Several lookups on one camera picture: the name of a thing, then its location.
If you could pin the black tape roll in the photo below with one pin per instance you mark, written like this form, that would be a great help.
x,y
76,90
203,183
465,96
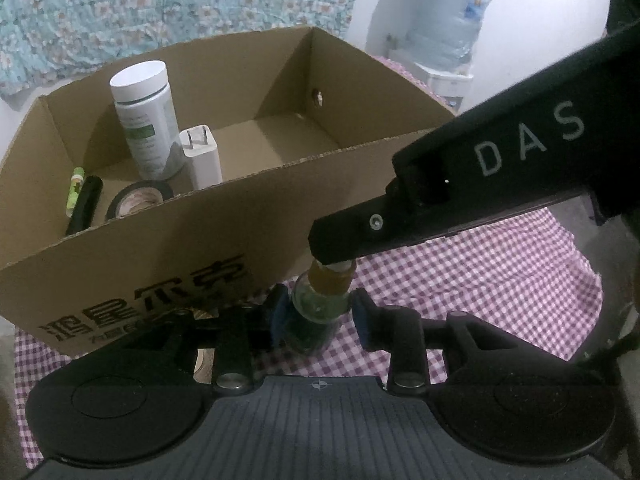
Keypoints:
x,y
117,200

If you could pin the black cylinder tube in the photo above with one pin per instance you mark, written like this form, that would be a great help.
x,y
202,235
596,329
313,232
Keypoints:
x,y
85,202

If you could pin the white plastic bottle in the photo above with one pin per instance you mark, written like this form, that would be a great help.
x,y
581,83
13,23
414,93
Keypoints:
x,y
145,120

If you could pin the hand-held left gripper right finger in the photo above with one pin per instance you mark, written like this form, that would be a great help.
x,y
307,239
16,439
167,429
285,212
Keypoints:
x,y
362,317

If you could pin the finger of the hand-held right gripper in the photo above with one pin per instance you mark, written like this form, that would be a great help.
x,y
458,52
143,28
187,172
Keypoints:
x,y
350,232

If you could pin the green lip balm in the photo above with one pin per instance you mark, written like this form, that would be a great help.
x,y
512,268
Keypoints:
x,y
75,190

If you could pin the white water dispenser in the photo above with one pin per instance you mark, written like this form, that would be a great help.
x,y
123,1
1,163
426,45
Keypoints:
x,y
445,85

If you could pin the brown cardboard box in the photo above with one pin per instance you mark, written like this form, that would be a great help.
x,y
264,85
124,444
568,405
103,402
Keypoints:
x,y
150,250

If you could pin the purple checkered tablecloth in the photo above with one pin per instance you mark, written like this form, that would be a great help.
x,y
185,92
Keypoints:
x,y
450,285

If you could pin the white charger plug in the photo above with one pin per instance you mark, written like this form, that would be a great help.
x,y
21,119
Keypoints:
x,y
202,165

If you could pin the teal floral cloth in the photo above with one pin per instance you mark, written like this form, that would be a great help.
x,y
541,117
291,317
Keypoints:
x,y
150,5

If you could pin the green dropper bottle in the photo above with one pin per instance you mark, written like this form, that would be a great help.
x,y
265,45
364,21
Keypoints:
x,y
315,320

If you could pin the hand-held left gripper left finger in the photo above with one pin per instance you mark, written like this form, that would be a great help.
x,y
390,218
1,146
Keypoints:
x,y
277,320

